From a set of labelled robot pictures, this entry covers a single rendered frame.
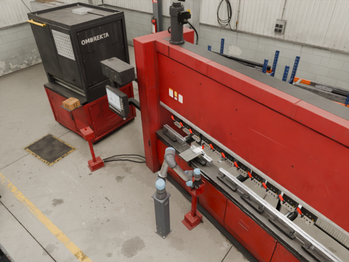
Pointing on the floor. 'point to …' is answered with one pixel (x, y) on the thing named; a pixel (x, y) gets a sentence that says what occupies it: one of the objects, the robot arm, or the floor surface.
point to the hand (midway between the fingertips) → (196, 189)
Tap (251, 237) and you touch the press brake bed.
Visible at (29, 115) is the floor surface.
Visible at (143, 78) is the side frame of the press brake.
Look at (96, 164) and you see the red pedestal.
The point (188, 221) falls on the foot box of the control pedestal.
